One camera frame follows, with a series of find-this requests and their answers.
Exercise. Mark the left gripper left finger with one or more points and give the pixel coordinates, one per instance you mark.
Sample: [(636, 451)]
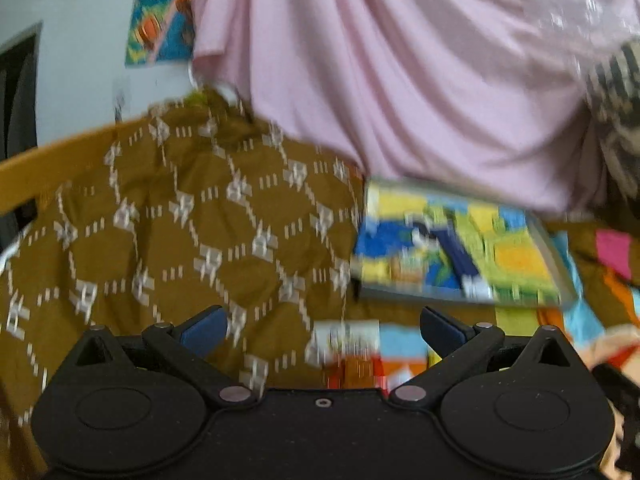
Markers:
[(182, 350)]

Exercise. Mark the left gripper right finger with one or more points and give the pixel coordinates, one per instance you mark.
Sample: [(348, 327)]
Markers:
[(464, 352)]

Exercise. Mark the grey cartoon-lined tray box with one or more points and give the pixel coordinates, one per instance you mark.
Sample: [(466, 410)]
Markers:
[(422, 240)]

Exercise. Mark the brown patterned PF blanket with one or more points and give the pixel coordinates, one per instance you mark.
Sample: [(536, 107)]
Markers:
[(198, 202)]

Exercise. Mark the colourful striped bedsheet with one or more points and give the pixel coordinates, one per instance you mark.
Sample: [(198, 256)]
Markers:
[(602, 321)]

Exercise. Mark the pink hanging sheet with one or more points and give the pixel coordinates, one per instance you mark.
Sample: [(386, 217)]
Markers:
[(467, 92)]

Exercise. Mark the checkered clothes bundle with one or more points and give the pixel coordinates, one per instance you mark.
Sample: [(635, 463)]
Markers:
[(613, 98)]

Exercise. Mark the yellow wooden bed frame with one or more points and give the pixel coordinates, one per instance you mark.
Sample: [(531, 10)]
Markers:
[(37, 171)]

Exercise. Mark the colourful cartoon wall poster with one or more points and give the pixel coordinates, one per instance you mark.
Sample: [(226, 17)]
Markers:
[(160, 31)]

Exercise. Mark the dark doorway frame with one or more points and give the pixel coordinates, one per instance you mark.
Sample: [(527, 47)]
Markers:
[(19, 63)]

